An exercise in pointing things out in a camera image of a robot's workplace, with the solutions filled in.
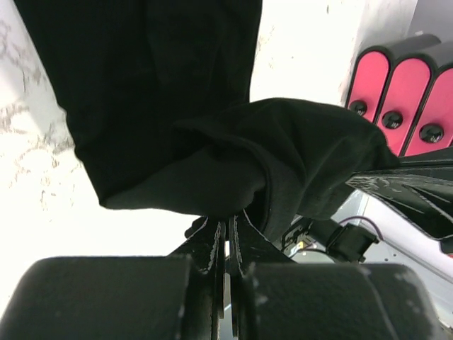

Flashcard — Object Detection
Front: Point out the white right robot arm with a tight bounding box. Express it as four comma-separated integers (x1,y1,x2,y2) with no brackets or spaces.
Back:
332,147,452,281

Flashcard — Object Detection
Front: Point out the black and pink drawer box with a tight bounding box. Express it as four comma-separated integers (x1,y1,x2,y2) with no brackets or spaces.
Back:
345,34,452,157

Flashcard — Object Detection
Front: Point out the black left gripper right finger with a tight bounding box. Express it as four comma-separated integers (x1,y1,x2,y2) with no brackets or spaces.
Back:
228,212,294,339

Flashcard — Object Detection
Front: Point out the black t shirt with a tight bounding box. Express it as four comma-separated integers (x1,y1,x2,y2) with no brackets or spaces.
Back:
16,1,398,242

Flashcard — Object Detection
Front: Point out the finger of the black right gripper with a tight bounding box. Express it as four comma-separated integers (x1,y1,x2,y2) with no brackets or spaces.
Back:
348,176,452,241
398,147,452,177

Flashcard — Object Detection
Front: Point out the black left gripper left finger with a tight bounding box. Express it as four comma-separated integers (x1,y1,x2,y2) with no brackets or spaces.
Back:
170,219,226,340

